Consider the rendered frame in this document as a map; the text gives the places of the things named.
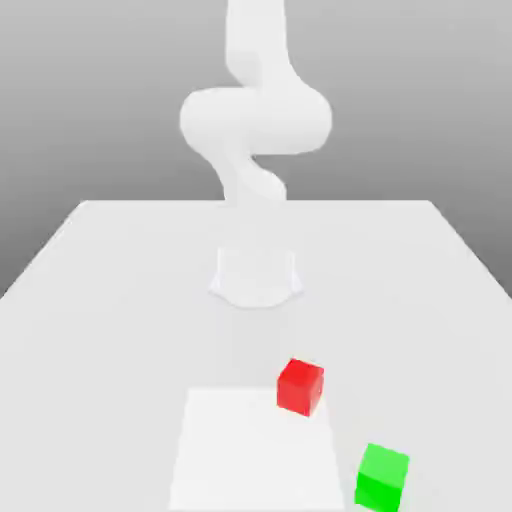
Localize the small red cube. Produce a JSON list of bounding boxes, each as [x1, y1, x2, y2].
[[276, 357, 325, 418]]

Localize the small green cube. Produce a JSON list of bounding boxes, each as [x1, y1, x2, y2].
[[354, 442, 411, 512]]

